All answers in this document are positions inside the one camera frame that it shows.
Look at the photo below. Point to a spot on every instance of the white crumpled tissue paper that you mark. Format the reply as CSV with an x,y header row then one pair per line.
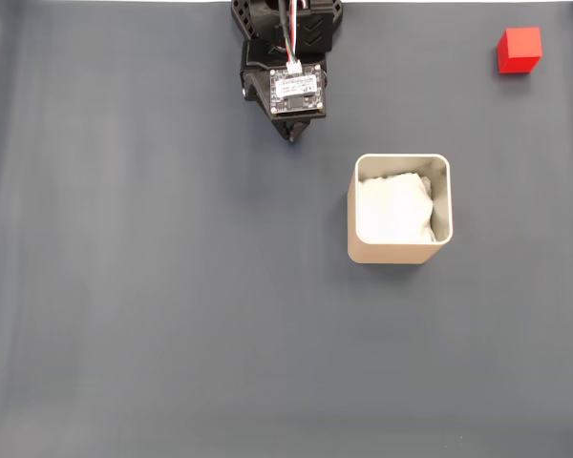
x,y
394,210

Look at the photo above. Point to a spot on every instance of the dark blue table mat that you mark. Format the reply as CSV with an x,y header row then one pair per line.
x,y
172,286

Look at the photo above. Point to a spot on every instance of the beige square metal box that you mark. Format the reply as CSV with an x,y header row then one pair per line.
x,y
391,253

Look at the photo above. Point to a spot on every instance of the red cube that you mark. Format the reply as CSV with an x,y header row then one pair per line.
x,y
519,50

